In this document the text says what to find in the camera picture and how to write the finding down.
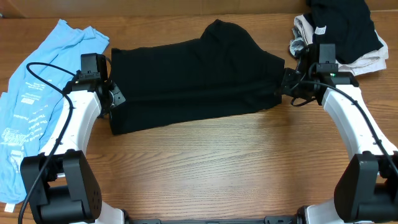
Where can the dark navy folded garment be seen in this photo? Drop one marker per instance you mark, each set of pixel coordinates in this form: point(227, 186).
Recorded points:
point(345, 23)

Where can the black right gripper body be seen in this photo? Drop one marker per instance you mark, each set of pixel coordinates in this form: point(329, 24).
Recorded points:
point(290, 85)

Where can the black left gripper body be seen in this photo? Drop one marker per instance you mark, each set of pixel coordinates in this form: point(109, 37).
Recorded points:
point(116, 96)

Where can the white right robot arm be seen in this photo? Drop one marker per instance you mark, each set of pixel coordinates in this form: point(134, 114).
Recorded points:
point(367, 190)

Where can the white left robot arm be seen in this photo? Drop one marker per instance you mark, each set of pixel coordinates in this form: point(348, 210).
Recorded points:
point(60, 185)

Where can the grey patterned cloth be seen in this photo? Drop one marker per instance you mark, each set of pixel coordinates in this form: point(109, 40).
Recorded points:
point(298, 44)

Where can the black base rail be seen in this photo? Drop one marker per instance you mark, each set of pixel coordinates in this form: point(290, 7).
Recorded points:
point(285, 219)

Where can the light blue t-shirt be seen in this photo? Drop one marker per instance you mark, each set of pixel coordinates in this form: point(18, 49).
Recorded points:
point(31, 107)

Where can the beige crumpled shorts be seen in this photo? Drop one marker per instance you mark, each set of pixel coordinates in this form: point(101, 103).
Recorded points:
point(369, 62)

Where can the black t-shirt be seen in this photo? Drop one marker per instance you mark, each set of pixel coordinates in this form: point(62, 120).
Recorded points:
point(222, 73)

